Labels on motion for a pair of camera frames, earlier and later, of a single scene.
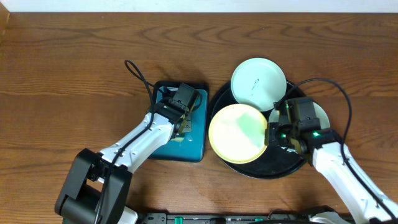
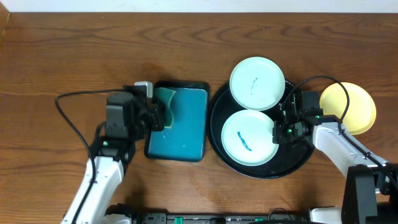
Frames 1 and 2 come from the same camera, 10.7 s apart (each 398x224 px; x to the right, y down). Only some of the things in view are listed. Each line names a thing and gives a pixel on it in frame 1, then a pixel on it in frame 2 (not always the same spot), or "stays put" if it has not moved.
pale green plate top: x=259 y=83 stays put
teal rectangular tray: x=189 y=146 stays put
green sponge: x=177 y=139 to x=163 y=96
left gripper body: x=184 y=125 to x=157 y=116
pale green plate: x=274 y=116 to x=247 y=138
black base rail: x=218 y=218 stays put
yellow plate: x=238 y=134 to x=361 y=113
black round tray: x=274 y=161 stays put
